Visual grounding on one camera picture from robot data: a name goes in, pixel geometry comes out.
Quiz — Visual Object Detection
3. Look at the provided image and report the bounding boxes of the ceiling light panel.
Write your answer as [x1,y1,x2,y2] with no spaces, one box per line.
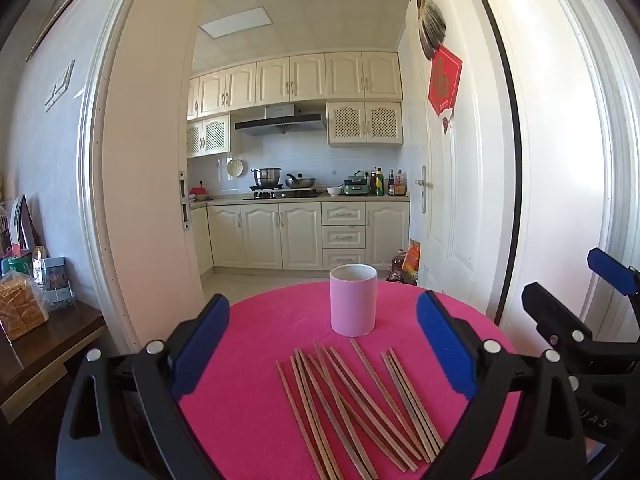
[199,6,273,40]

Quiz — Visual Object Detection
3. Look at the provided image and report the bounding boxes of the pink cup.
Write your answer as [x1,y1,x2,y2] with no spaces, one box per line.
[329,263,377,337]

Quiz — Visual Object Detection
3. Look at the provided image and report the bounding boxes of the framed wall picture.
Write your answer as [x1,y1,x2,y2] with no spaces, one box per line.
[25,0,96,63]

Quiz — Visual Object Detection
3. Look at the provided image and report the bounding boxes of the row of cream wall cabinets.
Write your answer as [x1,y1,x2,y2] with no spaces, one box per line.
[186,51,404,122]

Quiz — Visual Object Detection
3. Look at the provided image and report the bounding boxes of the orange snack bag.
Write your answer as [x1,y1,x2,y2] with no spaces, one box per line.
[402,240,422,273]

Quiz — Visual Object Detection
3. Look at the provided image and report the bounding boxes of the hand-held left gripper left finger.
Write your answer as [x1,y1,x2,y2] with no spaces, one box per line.
[56,292,232,480]

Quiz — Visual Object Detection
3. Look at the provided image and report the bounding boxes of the red paper door decoration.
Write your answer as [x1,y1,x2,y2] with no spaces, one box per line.
[427,45,463,135]

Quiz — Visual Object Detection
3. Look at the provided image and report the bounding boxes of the white wall switch panel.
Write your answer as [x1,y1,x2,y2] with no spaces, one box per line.
[44,59,76,113]

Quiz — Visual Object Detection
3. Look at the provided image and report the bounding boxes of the gas stove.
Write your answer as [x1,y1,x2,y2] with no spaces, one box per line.
[243,186,322,201]

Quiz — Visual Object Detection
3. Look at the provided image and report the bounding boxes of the green packet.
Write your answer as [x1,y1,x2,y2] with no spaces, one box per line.
[0,254,35,281]

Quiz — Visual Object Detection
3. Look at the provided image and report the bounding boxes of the wide lattice-door wall cabinet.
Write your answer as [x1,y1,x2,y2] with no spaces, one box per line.
[326,101,405,148]

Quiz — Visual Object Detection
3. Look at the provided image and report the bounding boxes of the narrow lattice-door wall cabinet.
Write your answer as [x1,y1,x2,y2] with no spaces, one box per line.
[186,114,232,159]

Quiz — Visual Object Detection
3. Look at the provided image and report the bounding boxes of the cream base cabinets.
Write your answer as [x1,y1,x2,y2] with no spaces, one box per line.
[190,199,411,276]

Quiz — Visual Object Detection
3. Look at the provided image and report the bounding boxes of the metal door latch plate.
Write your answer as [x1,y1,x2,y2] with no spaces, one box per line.
[178,170,192,232]

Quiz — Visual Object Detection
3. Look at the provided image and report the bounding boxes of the clear plastic jar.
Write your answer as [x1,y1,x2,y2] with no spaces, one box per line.
[40,256,76,307]

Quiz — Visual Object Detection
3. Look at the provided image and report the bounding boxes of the white sliding door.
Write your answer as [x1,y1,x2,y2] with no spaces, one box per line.
[80,0,221,361]

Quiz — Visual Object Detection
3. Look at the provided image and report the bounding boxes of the bag of sliced bread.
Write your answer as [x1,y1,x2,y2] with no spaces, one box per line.
[0,270,51,342]

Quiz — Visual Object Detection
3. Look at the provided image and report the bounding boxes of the bunch of wooden chopsticks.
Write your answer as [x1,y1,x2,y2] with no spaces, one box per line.
[276,338,446,480]

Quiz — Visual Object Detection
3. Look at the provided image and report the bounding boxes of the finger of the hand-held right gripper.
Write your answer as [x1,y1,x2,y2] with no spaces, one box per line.
[587,247,640,341]
[521,282,640,376]

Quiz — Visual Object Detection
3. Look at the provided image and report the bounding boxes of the steel range hood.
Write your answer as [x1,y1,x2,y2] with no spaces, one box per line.
[234,103,327,137]

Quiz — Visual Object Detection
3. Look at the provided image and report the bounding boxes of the steel cooking pot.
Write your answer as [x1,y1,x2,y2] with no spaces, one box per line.
[251,167,282,187]

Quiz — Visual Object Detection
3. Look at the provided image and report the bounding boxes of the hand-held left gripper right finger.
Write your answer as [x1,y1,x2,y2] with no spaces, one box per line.
[416,290,588,480]

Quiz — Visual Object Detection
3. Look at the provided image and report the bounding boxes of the green electric cooker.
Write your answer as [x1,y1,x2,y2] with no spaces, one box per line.
[342,174,371,196]

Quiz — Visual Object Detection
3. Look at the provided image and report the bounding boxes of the brown feather fan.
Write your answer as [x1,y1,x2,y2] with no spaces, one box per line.
[414,0,447,61]

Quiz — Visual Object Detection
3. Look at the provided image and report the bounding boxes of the dark wooden sideboard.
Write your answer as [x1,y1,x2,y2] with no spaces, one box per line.
[0,301,108,441]

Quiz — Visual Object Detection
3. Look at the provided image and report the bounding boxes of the pink tablecloth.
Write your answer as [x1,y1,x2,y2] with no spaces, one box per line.
[177,280,523,480]

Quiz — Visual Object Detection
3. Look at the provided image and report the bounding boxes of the colourful printed box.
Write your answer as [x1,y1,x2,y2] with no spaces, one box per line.
[7,194,43,256]

